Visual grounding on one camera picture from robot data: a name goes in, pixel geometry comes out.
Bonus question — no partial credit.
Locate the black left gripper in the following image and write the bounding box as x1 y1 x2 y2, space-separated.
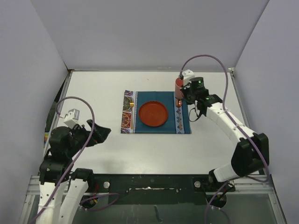
67 119 110 156

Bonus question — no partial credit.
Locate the pink plastic cup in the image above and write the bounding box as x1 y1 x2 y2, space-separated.
175 78 184 99

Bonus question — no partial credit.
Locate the copper spoon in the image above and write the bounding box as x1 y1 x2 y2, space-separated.
176 99 182 130

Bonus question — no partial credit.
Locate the blue patterned placemat cloth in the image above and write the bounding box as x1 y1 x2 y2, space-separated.
121 90 192 134

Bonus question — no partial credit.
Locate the red round plate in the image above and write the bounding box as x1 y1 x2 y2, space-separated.
138 101 168 127

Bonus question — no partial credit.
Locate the copper fork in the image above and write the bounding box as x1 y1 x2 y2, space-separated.
130 101 135 130

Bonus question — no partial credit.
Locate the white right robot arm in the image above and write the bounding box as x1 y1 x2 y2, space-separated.
179 70 270 191

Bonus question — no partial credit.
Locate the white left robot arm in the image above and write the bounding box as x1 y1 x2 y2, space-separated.
33 109 111 224

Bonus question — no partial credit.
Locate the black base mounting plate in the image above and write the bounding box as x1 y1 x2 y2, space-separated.
79 174 235 210

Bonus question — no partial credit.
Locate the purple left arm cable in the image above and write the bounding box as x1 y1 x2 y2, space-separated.
29 97 121 224

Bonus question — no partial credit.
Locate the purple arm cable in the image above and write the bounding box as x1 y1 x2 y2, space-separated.
179 55 271 224
29 97 121 224

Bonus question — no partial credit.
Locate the aluminium front rail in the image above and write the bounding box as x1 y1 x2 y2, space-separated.
25 175 274 195

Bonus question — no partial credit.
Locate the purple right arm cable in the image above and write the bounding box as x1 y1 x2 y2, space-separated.
179 55 271 224

